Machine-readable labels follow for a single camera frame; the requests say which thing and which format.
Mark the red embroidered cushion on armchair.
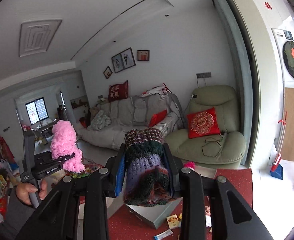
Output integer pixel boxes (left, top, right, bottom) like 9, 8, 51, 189
187, 107, 220, 139

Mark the knitted grey white blanket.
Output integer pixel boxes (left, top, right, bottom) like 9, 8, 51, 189
90, 110, 111, 131

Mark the blue white mask packet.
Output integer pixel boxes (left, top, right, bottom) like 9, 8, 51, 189
154, 229, 174, 240

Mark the red mop handle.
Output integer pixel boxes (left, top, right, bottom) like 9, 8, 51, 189
270, 111, 287, 180

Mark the grey covered sofa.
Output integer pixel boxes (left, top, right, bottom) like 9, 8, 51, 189
77, 93, 182, 150

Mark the grey box lid tray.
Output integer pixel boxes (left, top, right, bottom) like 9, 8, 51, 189
125, 198, 182, 229

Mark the ceiling air vent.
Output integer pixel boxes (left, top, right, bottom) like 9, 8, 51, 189
19, 19, 63, 57

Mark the dark crochet knit hat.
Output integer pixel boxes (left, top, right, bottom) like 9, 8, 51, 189
123, 128, 175, 207

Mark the black charging cable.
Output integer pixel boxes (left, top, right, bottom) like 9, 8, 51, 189
201, 129, 229, 158

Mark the pink fluffy yarn duster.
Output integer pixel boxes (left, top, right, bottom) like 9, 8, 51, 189
51, 120, 85, 173

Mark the green leather armchair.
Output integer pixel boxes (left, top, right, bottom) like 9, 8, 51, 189
165, 85, 246, 169

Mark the red figures picture frame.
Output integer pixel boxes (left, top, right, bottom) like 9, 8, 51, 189
137, 50, 150, 61

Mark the person's left hand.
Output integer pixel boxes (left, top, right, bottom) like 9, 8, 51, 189
15, 179, 47, 206

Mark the red fabric rose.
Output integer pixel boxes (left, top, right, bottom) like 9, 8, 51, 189
184, 161, 196, 170

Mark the double portrait picture frame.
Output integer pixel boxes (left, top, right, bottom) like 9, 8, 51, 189
111, 48, 136, 73

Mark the small picture frame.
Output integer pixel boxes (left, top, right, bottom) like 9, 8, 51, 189
103, 66, 113, 79

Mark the red cushion with characters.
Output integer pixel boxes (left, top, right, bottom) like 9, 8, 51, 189
108, 80, 128, 102

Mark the small red pillow on sofa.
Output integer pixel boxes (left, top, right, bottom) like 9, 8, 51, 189
149, 109, 167, 127

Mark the tissue pack with red cartoon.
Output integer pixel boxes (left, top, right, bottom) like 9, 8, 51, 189
166, 215, 181, 230

